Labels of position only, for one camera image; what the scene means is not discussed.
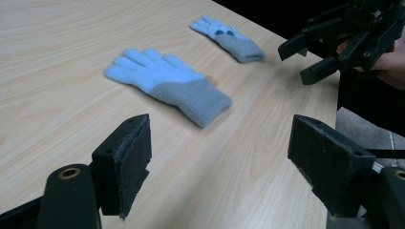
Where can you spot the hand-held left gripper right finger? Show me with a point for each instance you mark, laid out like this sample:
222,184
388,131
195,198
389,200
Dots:
334,165

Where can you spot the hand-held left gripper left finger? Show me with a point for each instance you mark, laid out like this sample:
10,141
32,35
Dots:
127,165

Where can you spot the light blue grey knit glove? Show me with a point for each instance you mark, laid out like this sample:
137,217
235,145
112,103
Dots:
237,44
165,76

